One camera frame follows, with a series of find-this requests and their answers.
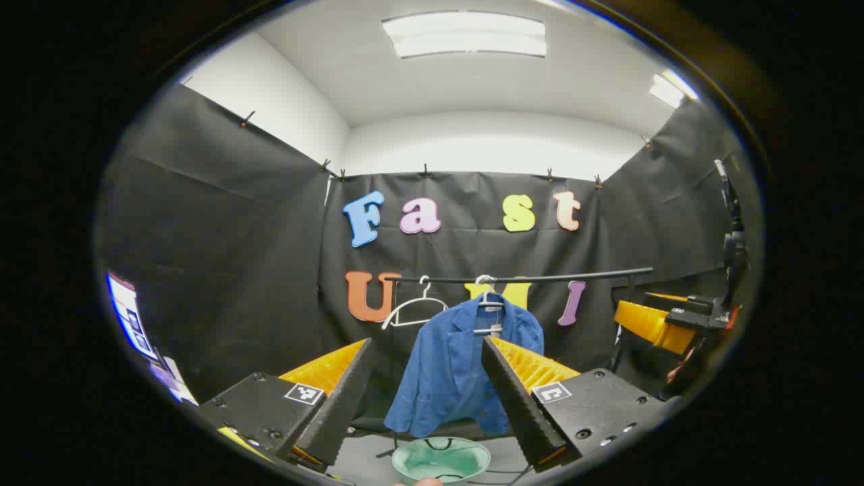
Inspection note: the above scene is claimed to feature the green laundry hamper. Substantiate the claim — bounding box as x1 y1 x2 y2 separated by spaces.
391 436 491 485

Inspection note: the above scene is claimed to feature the blue corduroy jacket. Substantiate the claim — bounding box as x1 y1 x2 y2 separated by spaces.
383 292 545 438

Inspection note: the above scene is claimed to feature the row of black backdrop clips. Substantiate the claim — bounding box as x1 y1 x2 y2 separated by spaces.
240 110 654 186

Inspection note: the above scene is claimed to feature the plain white clothes hanger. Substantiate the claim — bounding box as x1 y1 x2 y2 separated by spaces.
381 275 450 330

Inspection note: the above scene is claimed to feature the small ceiling light panel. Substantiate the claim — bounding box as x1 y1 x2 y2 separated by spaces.
649 67 700 109

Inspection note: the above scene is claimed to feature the white printed board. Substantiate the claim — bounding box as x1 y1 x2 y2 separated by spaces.
106 271 200 407

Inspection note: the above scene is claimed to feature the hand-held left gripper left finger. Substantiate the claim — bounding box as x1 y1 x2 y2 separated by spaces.
197 337 377 473

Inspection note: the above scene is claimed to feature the black backdrop cloth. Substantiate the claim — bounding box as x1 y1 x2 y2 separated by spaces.
98 84 763 433

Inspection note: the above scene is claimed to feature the black clothes rack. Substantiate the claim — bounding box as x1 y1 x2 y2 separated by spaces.
377 267 654 485

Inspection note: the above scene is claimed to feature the white hanger with taped hook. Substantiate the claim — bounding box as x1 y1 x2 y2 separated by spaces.
472 274 506 335

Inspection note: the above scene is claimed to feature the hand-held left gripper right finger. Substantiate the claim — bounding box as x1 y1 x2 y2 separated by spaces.
481 335 679 473

